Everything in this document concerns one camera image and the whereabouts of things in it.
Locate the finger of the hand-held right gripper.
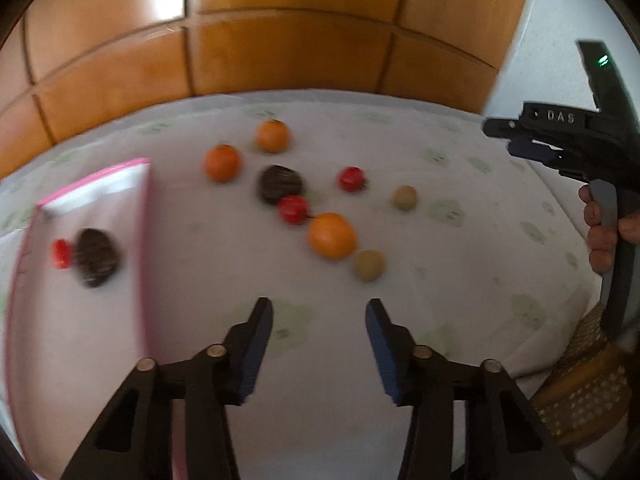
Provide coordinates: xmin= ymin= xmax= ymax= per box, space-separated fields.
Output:
xmin=482 ymin=116 xmax=523 ymax=139
xmin=506 ymin=139 xmax=562 ymax=164

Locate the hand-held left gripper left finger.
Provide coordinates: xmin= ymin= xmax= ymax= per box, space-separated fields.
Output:
xmin=60 ymin=297 xmax=275 ymax=480

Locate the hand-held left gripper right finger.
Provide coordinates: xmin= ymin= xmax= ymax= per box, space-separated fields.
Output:
xmin=365 ymin=298 xmax=576 ymax=480

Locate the beige longan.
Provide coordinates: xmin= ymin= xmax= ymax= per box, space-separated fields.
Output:
xmin=391 ymin=185 xmax=418 ymax=212
xmin=354 ymin=250 xmax=387 ymax=282

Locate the red cherry tomato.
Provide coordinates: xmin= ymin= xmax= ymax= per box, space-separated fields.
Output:
xmin=338 ymin=166 xmax=368 ymax=193
xmin=51 ymin=239 xmax=75 ymax=269
xmin=278 ymin=195 xmax=311 ymax=225

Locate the dark brown water chestnut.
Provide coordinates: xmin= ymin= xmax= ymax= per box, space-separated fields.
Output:
xmin=256 ymin=165 xmax=306 ymax=206
xmin=74 ymin=228 xmax=122 ymax=288

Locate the pink shallow box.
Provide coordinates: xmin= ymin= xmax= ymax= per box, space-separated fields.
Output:
xmin=5 ymin=157 xmax=186 ymax=480

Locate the small mandarin orange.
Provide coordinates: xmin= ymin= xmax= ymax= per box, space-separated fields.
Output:
xmin=204 ymin=144 xmax=243 ymax=183

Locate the person's right hand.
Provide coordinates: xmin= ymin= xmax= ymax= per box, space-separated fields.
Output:
xmin=579 ymin=185 xmax=640 ymax=276

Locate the white cloth with green print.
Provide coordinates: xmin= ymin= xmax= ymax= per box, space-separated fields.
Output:
xmin=0 ymin=89 xmax=603 ymax=480

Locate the large oval orange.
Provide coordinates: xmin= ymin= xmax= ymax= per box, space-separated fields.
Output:
xmin=307 ymin=212 xmax=358 ymax=261

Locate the woven wicker chair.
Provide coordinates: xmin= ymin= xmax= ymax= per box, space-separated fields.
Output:
xmin=527 ymin=304 xmax=640 ymax=453

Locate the mandarin orange with stem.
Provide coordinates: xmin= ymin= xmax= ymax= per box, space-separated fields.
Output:
xmin=255 ymin=119 xmax=292 ymax=154

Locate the wooden panelled headboard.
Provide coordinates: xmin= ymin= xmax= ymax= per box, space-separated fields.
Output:
xmin=0 ymin=0 xmax=537 ymax=181

